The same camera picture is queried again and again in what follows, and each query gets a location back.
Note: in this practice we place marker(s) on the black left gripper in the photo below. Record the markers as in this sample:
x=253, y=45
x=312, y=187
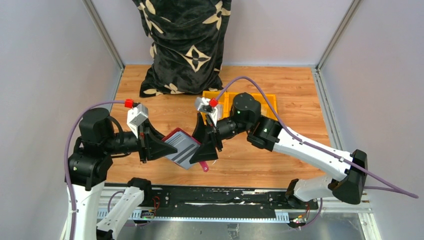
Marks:
x=157, y=146

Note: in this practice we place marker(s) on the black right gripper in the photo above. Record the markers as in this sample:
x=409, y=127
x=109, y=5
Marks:
x=207, y=150

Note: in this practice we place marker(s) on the red leather card holder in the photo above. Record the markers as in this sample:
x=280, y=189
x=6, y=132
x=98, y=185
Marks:
x=186, y=146

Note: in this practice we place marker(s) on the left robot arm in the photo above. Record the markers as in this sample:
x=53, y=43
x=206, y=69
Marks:
x=90, y=162

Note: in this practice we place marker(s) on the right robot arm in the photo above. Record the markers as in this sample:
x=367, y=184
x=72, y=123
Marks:
x=344, y=172

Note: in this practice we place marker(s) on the yellow three-compartment bin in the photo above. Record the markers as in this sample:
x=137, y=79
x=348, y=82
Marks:
x=243, y=100

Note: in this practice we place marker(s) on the black floral blanket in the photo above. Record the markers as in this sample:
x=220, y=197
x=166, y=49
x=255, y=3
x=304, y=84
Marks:
x=187, y=49

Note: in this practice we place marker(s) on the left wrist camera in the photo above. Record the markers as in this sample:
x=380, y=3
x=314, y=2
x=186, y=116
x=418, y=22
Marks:
x=135, y=117

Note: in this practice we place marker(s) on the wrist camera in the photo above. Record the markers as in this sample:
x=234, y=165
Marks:
x=135, y=117
x=202, y=105

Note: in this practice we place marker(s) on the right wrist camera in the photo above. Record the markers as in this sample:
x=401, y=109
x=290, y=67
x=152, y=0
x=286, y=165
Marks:
x=202, y=105

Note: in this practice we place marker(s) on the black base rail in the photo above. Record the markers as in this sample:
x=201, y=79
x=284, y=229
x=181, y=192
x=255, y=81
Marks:
x=222, y=203

